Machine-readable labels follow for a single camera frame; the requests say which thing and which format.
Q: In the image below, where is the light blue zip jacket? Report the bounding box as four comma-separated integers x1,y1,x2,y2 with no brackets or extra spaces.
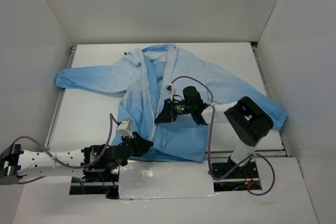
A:
55,43,287,162

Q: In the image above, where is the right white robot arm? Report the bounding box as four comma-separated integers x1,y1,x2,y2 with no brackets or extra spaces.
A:
154,85,274,180

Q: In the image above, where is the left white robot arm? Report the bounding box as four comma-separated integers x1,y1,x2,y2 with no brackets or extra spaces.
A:
1,132,153,186

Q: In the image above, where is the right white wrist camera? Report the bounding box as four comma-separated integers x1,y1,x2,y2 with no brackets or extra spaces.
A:
164,84,175,100

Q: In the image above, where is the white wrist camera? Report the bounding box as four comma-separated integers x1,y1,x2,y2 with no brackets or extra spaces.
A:
164,84,175,100
117,119,133,138

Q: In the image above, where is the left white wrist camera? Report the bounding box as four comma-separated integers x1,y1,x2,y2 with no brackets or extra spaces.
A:
117,119,133,138

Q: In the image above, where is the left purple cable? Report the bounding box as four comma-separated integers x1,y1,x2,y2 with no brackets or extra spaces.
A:
7,113,123,185

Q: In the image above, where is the purple cable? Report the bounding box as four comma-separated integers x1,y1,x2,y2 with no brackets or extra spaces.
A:
170,76,276,196
7,113,123,185

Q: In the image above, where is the aluminium rail frame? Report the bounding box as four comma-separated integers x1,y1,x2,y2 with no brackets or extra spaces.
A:
47,42,284,162

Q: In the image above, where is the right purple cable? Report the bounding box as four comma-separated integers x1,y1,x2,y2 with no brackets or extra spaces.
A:
170,76,276,196

